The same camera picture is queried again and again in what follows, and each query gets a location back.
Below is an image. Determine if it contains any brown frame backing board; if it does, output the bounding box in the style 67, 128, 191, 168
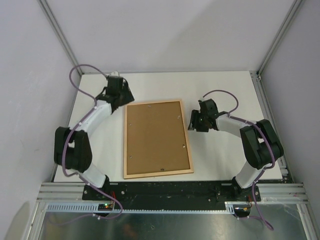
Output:
126, 101, 191, 175

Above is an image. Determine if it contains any wooden picture frame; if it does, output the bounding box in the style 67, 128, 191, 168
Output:
122, 98, 195, 180

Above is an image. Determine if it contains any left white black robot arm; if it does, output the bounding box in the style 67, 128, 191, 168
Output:
53, 75, 135, 200

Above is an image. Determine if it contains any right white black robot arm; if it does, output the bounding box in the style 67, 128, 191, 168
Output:
187, 99, 284, 201

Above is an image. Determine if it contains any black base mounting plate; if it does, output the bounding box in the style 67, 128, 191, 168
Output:
82, 180, 262, 211

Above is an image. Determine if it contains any shiny metal floor sheet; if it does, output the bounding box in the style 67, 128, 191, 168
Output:
39, 204, 310, 240

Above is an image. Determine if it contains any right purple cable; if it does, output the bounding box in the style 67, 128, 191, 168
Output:
202, 89, 276, 231

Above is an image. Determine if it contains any purple cable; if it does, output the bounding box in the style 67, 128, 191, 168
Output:
202, 89, 276, 231
47, 64, 124, 226

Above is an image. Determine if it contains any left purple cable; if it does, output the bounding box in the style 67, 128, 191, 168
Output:
47, 64, 124, 226

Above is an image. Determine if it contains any left aluminium corner post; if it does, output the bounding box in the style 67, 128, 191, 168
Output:
37, 0, 79, 67

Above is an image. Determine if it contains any aluminium corner post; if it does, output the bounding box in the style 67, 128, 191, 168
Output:
37, 0, 79, 67
256, 0, 305, 76

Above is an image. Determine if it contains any grey slotted cable duct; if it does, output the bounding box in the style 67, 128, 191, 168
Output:
46, 202, 235, 214

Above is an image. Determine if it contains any aluminium front rail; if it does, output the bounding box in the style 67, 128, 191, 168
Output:
36, 182, 309, 204

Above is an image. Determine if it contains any right aluminium corner post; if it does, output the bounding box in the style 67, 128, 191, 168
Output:
256, 0, 305, 76

